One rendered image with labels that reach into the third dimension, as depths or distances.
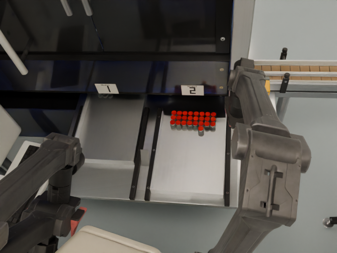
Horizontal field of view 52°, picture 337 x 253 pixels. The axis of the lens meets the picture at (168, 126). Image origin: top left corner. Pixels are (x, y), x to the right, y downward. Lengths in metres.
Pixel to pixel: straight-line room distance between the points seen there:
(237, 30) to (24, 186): 0.75
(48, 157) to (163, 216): 1.48
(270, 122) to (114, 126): 0.97
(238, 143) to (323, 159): 1.92
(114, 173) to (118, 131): 0.19
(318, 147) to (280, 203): 1.96
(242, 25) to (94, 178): 0.77
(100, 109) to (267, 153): 1.10
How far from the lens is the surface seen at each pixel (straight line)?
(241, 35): 1.13
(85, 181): 1.38
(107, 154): 1.40
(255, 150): 0.52
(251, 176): 0.50
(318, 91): 1.56
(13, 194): 0.68
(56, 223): 0.90
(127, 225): 2.22
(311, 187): 2.32
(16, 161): 1.64
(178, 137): 1.39
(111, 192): 1.33
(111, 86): 1.39
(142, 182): 1.32
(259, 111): 0.63
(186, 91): 1.35
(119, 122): 1.47
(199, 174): 1.31
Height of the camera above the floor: 2.07
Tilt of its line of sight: 57 degrees down
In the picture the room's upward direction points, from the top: 12 degrees counter-clockwise
